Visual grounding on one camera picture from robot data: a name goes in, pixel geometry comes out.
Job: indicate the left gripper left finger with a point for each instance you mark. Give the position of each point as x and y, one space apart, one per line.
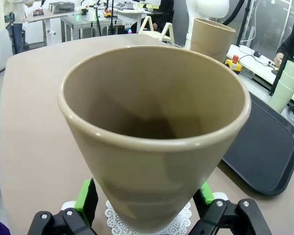
87 198

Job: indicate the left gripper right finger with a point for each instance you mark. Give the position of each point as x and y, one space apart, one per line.
203 198

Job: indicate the white lace paper coaster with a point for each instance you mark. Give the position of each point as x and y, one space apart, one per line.
112 218

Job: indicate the tall tan cup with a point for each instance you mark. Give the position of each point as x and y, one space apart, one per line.
149 171
210 41

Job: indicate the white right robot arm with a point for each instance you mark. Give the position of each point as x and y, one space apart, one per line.
210 7

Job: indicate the black plastic tray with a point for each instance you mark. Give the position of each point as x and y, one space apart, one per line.
259 147

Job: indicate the light green cup stack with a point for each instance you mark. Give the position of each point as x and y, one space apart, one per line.
284 90

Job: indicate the yellow emergency stop button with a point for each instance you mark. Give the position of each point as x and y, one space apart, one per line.
232 64

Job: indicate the white work desk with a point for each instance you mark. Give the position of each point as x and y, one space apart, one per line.
254 66

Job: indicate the black computer mouse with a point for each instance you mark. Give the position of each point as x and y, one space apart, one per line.
257 54

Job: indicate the cream wooden stand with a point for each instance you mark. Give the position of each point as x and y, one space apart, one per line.
170 29

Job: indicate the beige top standing desk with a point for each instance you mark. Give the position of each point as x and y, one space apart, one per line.
46 16

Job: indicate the seated person in black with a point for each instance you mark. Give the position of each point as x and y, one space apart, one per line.
166 9

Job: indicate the person in cream shirt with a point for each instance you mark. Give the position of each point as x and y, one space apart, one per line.
14 12

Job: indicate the aluminium frame workbench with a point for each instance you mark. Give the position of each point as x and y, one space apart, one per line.
88 27

